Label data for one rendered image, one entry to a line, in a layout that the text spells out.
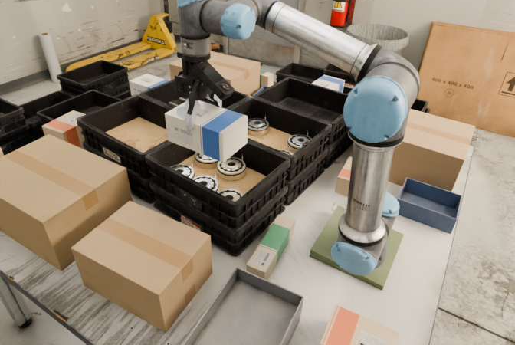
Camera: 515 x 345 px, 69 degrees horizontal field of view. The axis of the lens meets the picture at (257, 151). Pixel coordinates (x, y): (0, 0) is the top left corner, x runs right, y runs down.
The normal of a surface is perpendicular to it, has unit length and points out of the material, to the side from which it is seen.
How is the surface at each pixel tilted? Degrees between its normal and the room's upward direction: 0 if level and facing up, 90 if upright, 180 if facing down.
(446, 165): 90
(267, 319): 0
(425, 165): 90
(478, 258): 0
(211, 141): 90
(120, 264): 0
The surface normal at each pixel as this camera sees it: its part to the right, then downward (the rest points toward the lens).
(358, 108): -0.52, 0.38
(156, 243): 0.03, -0.83
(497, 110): -0.50, 0.18
